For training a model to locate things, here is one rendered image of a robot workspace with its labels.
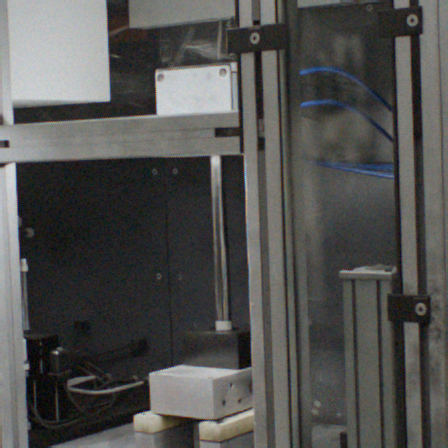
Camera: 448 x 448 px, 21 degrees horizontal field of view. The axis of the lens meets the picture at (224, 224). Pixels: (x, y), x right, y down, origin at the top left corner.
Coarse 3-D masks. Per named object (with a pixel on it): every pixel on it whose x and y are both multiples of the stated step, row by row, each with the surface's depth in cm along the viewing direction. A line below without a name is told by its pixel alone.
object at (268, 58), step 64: (256, 64) 124; (256, 128) 124; (0, 192) 148; (256, 192) 124; (0, 256) 148; (256, 256) 125; (0, 320) 148; (256, 320) 125; (0, 384) 148; (256, 384) 126
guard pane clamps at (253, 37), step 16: (384, 16) 114; (400, 16) 113; (416, 16) 112; (240, 32) 124; (256, 32) 122; (272, 32) 121; (384, 32) 114; (400, 32) 113; (416, 32) 112; (240, 48) 124; (256, 48) 123; (272, 48) 121; (400, 304) 115; (416, 304) 114; (400, 320) 115; (416, 320) 114
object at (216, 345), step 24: (216, 168) 152; (216, 192) 152; (216, 216) 152; (216, 240) 152; (216, 264) 152; (216, 288) 153; (216, 312) 153; (192, 336) 153; (216, 336) 151; (240, 336) 149; (192, 360) 153; (216, 360) 151; (240, 360) 149
